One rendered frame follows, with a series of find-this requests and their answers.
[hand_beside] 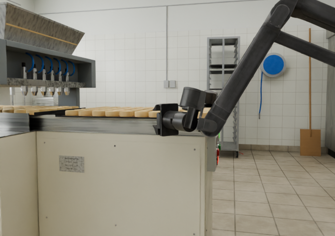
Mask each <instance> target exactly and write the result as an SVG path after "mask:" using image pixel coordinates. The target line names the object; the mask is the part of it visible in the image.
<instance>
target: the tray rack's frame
mask: <svg viewBox="0 0 335 236"><path fill-rule="evenodd" d="M237 39H238V42H237V45H238V63H239V61H240V36H227V37H207V90H209V46H210V45H209V41H211V46H222V89H223V87H224V46H225V45H235V42H236V40H237ZM236 142H237V144H235V143H234V142H227V141H223V128H222V130H221V141H220V142H219V144H221V150H228V151H239V100H238V102H237V138H236Z"/></svg>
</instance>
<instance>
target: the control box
mask: <svg viewBox="0 0 335 236"><path fill-rule="evenodd" d="M217 136H218V135H217ZM217 136H215V137H212V138H207V171H209V172H215V170H216V167H217V165H218V163H217V162H218V159H219V156H217V149H218V146H219V137H218V140H217V143H216V139H217Z"/></svg>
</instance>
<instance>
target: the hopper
mask: <svg viewBox="0 0 335 236"><path fill-rule="evenodd" d="M84 34H85V33H84V32H82V31H79V30H77V29H74V28H72V27H69V26H67V25H64V24H61V23H59V22H56V21H54V20H51V19H49V18H46V17H44V16H41V15H39V14H36V13H34V12H31V11H29V10H26V9H24V8H21V7H18V6H16V5H13V4H10V3H8V2H0V38H1V39H5V40H10V41H14V42H19V43H23V44H27V45H32V46H36V47H40V48H45V49H49V50H53V51H58V52H62V53H66V54H71V55H72V54H73V52H74V50H75V49H76V47H77V46H78V44H79V42H80V41H81V39H82V37H83V36H84Z"/></svg>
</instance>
